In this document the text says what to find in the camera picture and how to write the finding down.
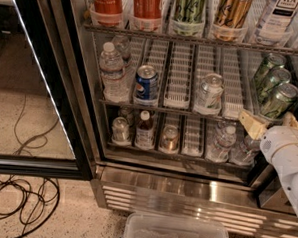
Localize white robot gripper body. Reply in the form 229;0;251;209
260;126;298;173

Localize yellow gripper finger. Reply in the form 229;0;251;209
283;111;298;130
238;109;269;140

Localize green soda can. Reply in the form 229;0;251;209
260;83;298;119
257;68;291;103
253;53;286;86

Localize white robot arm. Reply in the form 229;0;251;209
238;109;298;218

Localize white soda can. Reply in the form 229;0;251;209
197;73;224;109

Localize gold bottom can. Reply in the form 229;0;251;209
160;125;179;152

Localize gold tall drink can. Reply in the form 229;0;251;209
212;0;253;41

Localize stainless steel fridge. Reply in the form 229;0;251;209
62;0;298;238

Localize blue Pepsi can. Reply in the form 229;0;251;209
135;65;158;101

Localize green tall drink can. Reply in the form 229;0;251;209
169;0;206;37

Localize open glass fridge door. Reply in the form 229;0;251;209
0;0;95;181

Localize lying bottom water bottle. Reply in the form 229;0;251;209
229;135;260;166

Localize white labelled drink bottle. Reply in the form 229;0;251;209
252;0;298;46

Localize brown tea bottle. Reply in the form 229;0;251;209
135;110;154;150

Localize small clear bottom bottle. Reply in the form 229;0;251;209
111;116;130;145

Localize clear plastic bin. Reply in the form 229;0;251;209
123;212;229;238

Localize front clear water bottle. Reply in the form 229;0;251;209
99;42;129;103

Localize clear water bottle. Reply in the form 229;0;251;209
112;35;132;67
99;42;129;103

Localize rear clear water bottle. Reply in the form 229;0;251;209
112;35;132;67

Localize red Coca-Cola bottle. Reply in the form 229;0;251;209
93;0;123;27

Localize black floor cable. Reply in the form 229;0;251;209
0;173;62;238

